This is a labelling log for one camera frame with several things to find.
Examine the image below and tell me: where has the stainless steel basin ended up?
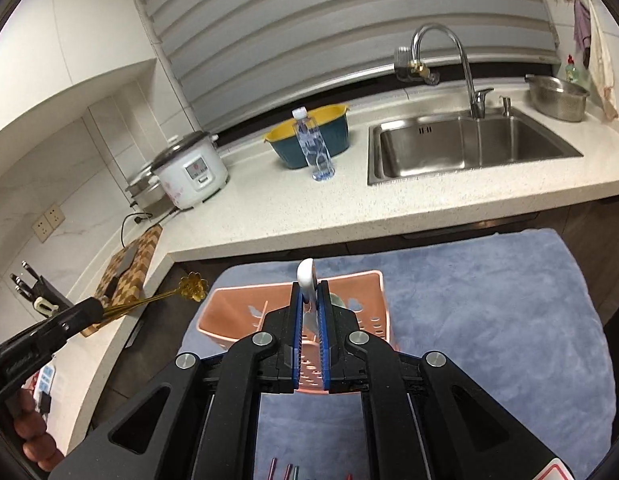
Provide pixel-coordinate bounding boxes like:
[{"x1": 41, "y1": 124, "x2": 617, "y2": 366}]
[{"x1": 524, "y1": 74, "x2": 589, "y2": 122}]

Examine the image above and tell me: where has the steel steamer pot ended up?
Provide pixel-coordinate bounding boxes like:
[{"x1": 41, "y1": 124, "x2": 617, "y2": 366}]
[{"x1": 126, "y1": 162, "x2": 172, "y2": 212}]

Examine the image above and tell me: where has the green dish soap bottle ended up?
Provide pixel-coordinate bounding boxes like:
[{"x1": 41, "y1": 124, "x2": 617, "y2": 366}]
[{"x1": 564, "y1": 54, "x2": 589, "y2": 90}]

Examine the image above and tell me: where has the checkered wooden cutting board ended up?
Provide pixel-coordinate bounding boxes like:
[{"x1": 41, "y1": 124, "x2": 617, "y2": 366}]
[{"x1": 82, "y1": 226, "x2": 163, "y2": 337}]

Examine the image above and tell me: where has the chrome kitchen faucet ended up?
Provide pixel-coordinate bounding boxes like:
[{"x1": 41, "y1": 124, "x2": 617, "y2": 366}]
[{"x1": 394, "y1": 23, "x2": 496, "y2": 120}]

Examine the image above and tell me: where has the pink plastic utensil holder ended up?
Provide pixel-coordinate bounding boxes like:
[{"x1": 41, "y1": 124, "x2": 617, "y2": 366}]
[{"x1": 196, "y1": 270, "x2": 398, "y2": 394}]

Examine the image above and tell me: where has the stainless steel sink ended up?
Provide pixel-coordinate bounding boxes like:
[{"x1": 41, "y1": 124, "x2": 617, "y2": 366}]
[{"x1": 367, "y1": 110, "x2": 583, "y2": 185}]

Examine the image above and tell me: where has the person's left hand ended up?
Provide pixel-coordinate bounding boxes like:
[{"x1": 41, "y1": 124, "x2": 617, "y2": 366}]
[{"x1": 14, "y1": 389, "x2": 64, "y2": 472}]

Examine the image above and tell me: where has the window roller blind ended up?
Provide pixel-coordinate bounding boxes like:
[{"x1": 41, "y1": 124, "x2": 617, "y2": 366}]
[{"x1": 140, "y1": 0, "x2": 558, "y2": 130}]

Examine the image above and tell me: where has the black knife block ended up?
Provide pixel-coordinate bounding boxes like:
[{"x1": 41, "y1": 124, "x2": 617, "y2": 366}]
[{"x1": 10, "y1": 260, "x2": 73, "y2": 318}]

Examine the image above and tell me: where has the white wall socket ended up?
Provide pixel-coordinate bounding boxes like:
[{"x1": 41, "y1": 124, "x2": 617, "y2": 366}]
[{"x1": 32, "y1": 205, "x2": 65, "y2": 243}]

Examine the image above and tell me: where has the hanging purple cloth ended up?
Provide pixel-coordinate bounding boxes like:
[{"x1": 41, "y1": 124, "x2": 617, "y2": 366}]
[{"x1": 573, "y1": 0, "x2": 591, "y2": 68}]

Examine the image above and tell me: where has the blue fleece mat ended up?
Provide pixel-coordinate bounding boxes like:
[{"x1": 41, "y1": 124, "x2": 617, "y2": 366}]
[{"x1": 178, "y1": 227, "x2": 619, "y2": 480}]

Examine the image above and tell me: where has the clear water bottle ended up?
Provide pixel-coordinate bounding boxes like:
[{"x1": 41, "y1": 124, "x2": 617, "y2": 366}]
[{"x1": 292, "y1": 107, "x2": 335, "y2": 182}]

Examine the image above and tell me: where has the hanging cream towel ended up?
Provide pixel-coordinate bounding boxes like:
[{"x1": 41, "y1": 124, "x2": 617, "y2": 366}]
[{"x1": 588, "y1": 0, "x2": 619, "y2": 120}]

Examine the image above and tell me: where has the white rice cooker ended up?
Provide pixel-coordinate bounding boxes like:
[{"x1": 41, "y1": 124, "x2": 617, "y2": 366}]
[{"x1": 150, "y1": 131, "x2": 229, "y2": 210}]

